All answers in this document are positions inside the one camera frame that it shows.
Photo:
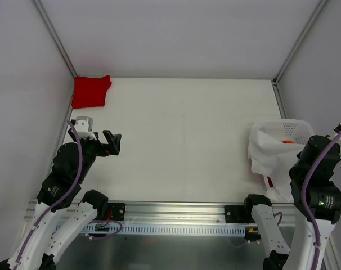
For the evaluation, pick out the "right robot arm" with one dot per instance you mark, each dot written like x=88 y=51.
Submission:
x=317 y=204

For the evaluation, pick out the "white t-shirt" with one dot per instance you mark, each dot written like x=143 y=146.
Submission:
x=272 y=160

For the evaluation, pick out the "orange garment in basket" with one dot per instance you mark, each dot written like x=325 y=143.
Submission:
x=288 y=142

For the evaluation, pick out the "white plastic laundry basket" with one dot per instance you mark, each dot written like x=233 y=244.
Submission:
x=297 y=131

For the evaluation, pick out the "red folded t-shirt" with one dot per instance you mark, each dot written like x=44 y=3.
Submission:
x=90 y=92

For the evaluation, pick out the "aluminium mounting rail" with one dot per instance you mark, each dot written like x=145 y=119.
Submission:
x=192 y=213

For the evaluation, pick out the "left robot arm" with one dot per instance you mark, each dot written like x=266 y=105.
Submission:
x=43 y=243

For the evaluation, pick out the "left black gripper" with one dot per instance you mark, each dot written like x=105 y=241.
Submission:
x=105 y=144

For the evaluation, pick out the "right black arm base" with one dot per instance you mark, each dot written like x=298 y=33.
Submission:
x=235 y=214

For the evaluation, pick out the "white slotted cable duct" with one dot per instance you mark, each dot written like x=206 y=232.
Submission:
x=98 y=229

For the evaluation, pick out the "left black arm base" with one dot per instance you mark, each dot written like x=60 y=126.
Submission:
x=114 y=211

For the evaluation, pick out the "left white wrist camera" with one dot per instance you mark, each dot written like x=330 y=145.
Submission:
x=83 y=126

